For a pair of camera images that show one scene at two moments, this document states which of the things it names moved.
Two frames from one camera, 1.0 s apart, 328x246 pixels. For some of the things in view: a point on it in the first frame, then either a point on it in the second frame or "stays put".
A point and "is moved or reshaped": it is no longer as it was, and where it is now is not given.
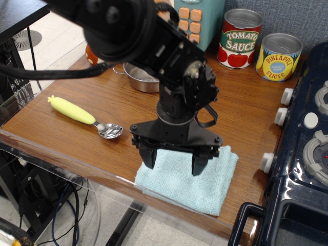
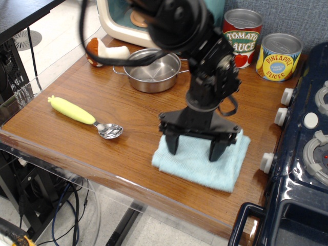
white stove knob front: (266, 162) stays put
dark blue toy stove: (295, 212) stays put
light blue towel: (171, 180) is moved or reshaped
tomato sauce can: (241, 28) stays put
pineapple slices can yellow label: (279, 56) stays put
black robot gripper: (181, 98) → (211, 81)
